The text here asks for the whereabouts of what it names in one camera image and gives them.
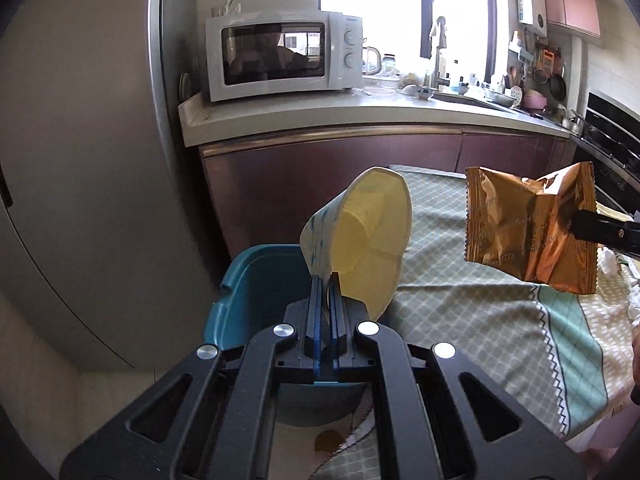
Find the kitchen faucet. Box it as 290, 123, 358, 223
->
428, 16, 449, 91

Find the glass kettle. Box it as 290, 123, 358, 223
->
362, 46, 382, 76

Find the window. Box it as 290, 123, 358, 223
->
320, 0, 510, 81

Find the pink wall cabinet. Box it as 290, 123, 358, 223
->
546, 0, 601, 40

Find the grey refrigerator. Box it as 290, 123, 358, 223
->
1, 0, 217, 370

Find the white tissue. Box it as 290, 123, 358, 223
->
597, 247, 639, 326

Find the crushed paper cup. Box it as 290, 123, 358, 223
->
299, 167, 412, 321

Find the white microwave oven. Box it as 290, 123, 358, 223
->
205, 10, 363, 103

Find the white water heater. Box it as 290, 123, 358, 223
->
518, 0, 547, 38

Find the patterned tablecloth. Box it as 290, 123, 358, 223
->
309, 164, 640, 480

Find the orange snack wrapper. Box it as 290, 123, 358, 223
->
464, 162, 597, 295

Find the kitchen counter with cabinets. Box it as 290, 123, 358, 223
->
178, 90, 575, 256

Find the black built-in oven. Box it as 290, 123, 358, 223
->
574, 90, 640, 217

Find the teal trash bin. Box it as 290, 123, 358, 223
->
204, 244, 366, 427

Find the black frying pan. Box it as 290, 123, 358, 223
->
548, 74, 567, 102

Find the pink bowl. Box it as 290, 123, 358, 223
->
521, 89, 548, 112

